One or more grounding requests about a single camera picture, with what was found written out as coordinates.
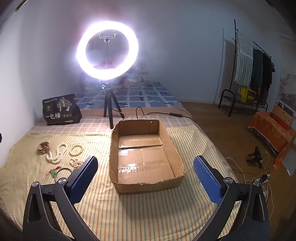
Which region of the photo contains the thin pearl chain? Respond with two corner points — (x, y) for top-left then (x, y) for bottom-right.
(69, 158), (85, 168)

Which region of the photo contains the phone clamp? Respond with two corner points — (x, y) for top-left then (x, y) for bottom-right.
(99, 33), (116, 44)

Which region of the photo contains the white ring light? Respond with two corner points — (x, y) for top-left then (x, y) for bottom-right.
(76, 22), (139, 79)

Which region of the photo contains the grey flat board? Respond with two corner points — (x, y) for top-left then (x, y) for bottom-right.
(282, 150), (296, 176)

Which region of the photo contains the white cable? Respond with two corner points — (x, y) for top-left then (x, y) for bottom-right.
(223, 157), (255, 183)

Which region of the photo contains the black cable with inline switch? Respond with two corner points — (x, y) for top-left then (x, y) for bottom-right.
(136, 107), (195, 122)

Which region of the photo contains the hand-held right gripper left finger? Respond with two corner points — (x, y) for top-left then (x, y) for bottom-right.
(22, 156), (100, 241)

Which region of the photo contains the yellow crate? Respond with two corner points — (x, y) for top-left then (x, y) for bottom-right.
(239, 86), (257, 103)

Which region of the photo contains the yellow striped blanket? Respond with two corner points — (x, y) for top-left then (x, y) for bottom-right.
(0, 125), (241, 241)

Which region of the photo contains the floral quilt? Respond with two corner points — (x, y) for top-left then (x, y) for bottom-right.
(80, 67), (148, 91)

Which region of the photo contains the black tripod stand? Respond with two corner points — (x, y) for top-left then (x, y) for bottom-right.
(101, 83), (124, 130)

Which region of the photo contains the cardboard panel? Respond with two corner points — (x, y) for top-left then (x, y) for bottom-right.
(270, 104), (295, 131)

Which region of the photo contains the black printed bag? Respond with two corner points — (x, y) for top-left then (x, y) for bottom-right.
(42, 94), (82, 126)

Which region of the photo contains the orange cloth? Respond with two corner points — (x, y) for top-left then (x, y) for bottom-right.
(246, 111), (296, 159)

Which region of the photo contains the black garment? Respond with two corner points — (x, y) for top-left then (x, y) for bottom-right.
(261, 53), (275, 98)

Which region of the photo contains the cardboard box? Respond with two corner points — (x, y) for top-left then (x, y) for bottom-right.
(109, 119), (186, 194)

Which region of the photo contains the dark green garment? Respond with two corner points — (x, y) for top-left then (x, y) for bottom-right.
(250, 48), (263, 93)

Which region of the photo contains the white striped towel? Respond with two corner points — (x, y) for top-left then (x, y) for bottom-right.
(233, 30), (254, 86)

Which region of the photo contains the black clothes rack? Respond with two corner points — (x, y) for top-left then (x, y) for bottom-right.
(218, 20), (275, 117)

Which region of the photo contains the red strap wristwatch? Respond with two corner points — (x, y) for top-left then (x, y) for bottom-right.
(38, 142), (51, 154)

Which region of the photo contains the dark bangle with red cord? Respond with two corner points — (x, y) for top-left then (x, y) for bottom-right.
(46, 167), (74, 180)

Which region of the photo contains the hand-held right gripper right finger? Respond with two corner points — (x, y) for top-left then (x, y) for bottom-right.
(193, 155), (270, 241)

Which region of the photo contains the landscape wall painting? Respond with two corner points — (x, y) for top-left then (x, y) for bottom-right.
(276, 36), (296, 112)

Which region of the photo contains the plaid bed sheet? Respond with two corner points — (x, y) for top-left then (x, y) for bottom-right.
(28, 113), (195, 138)

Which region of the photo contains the small black tripod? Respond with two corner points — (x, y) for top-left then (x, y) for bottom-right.
(246, 146), (263, 168)

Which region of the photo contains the white power strip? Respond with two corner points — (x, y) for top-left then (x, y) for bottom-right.
(251, 173), (271, 197)

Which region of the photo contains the thick pearl necklace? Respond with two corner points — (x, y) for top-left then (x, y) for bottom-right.
(45, 143), (68, 165)

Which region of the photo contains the pearl bead bracelet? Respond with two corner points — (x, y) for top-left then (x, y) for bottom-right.
(70, 144), (83, 156)

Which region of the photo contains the blue patterned bedding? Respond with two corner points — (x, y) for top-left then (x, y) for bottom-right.
(75, 81), (185, 109)

